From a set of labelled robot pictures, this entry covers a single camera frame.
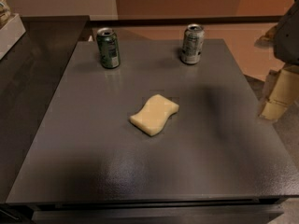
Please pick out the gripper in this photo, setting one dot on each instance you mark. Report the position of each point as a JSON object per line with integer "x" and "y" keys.
{"x": 288, "y": 39}

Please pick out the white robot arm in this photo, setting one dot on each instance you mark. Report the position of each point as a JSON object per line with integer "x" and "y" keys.
{"x": 286, "y": 39}

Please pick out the yellow sponge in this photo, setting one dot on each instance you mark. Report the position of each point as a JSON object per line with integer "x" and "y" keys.
{"x": 154, "y": 114}

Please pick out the green soda can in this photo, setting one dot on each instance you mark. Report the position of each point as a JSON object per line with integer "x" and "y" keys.
{"x": 107, "y": 42}

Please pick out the dark side counter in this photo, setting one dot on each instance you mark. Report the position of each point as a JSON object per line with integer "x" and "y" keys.
{"x": 29, "y": 75}

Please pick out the white box on counter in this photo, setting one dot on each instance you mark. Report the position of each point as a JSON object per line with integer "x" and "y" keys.
{"x": 10, "y": 34}

